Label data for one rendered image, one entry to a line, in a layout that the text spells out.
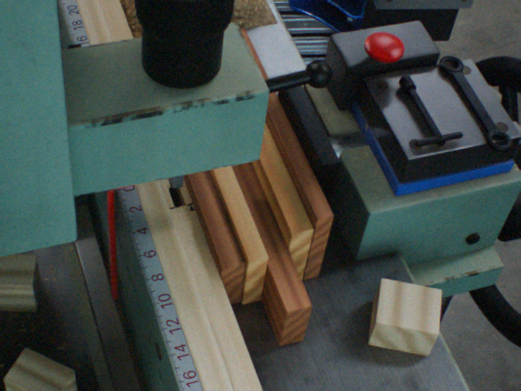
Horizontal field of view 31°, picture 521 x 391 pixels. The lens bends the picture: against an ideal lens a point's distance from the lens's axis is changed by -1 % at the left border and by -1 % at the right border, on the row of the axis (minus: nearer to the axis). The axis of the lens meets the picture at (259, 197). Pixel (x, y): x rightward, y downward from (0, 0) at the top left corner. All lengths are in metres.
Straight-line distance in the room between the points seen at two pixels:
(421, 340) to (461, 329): 1.14
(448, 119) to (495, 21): 1.73
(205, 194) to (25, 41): 0.26
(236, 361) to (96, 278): 0.22
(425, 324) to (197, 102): 0.23
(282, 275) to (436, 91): 0.19
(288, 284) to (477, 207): 0.17
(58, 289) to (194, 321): 0.22
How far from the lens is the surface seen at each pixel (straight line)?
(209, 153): 0.64
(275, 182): 0.70
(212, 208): 0.70
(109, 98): 0.60
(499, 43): 2.39
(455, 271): 0.80
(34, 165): 0.55
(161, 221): 0.69
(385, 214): 0.71
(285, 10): 1.44
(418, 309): 0.70
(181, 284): 0.66
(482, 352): 1.82
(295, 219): 0.68
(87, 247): 0.84
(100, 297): 0.81
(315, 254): 0.70
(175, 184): 0.71
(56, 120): 0.53
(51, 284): 0.84
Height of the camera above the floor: 1.50
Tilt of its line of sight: 51 degrees down
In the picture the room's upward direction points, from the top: 9 degrees clockwise
